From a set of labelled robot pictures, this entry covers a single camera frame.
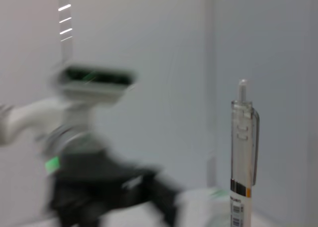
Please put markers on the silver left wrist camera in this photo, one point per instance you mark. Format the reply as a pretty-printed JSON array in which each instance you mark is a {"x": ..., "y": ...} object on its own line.
[{"x": 97, "y": 83}]

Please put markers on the grey white pen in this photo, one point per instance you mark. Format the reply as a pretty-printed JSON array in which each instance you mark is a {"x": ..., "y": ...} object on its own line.
[{"x": 242, "y": 150}]

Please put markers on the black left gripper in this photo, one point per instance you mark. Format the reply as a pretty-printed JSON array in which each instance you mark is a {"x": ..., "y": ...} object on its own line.
[{"x": 99, "y": 184}]

